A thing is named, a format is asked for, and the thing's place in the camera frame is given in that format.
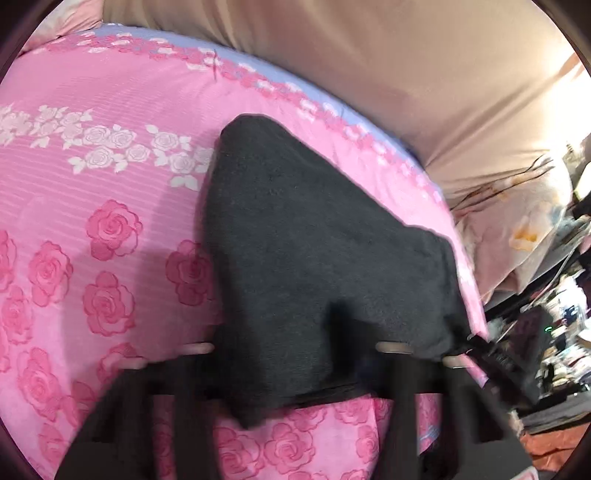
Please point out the peach floral pillow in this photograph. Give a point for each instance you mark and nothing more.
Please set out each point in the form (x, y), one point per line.
(517, 217)

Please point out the red cloth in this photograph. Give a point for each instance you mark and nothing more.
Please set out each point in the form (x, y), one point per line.
(554, 445)

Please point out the dark grey pants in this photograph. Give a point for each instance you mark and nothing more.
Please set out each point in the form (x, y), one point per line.
(314, 258)

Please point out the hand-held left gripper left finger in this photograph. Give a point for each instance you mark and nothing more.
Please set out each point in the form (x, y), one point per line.
(184, 392)

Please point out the pink floral bedsheet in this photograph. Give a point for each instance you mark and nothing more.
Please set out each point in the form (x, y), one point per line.
(106, 240)

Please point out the white cat face pillow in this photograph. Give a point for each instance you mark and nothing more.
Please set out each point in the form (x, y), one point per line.
(64, 21)

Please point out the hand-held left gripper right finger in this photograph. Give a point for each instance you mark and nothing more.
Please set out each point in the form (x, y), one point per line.
(406, 392)

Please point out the beige draped cloth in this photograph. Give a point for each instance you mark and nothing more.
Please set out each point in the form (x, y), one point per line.
(392, 78)

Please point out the dark cluttered shelf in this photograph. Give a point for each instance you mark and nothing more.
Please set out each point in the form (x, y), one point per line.
(549, 332)

